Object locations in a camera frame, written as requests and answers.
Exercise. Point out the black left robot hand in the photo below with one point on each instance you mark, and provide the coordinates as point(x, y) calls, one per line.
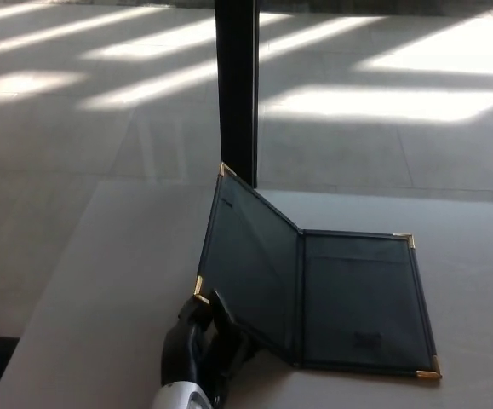
point(212, 341)

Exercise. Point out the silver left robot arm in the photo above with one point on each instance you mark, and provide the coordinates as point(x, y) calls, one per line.
point(175, 394)

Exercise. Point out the black vertical pillar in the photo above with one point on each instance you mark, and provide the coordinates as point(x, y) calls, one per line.
point(238, 85)

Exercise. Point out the dark blue diary folder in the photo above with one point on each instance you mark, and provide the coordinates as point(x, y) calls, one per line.
point(335, 298)

